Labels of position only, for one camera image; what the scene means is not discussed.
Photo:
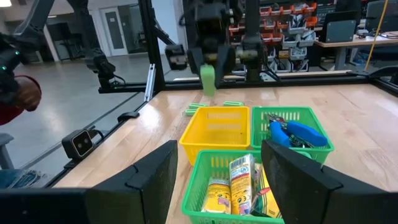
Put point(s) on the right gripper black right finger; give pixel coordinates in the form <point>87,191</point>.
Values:
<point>311,199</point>

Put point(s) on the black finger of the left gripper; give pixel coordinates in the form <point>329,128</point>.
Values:
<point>196,59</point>
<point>225,62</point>

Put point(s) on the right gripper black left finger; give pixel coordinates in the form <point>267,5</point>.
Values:
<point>146,193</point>

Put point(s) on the yellow crayon box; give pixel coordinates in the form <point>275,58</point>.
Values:
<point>217,196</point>
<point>242,183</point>
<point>258,175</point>
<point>269,202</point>

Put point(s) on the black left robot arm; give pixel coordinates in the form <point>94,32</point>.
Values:
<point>252,25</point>

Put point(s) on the small green plastic basket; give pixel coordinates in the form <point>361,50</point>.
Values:
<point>194,193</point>

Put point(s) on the silver aluminium bar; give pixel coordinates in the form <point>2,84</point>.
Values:
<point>150,81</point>

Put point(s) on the large green plastic basket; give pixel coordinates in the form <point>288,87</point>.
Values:
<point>256,130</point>

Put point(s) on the shelf with orange grey bins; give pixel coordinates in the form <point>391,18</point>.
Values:
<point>295,28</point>

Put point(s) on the yellow plastic basket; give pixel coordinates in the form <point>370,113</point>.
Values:
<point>214,140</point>

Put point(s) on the white door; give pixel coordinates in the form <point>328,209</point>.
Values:
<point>113,31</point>

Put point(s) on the dark grey monitor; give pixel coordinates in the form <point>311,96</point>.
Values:
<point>339,31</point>

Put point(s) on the person's leg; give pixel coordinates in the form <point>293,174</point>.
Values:
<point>18,180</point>

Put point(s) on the wooden desk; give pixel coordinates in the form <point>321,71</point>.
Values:
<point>357,42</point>

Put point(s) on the person's hand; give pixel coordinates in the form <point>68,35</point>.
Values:
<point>29,93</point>

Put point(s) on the ceiling light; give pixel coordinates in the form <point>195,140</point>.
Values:
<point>4,3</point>

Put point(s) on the black frame clamp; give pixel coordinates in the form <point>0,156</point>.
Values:
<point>128,116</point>

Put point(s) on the black table-level camera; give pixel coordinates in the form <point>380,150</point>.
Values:
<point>77,143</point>

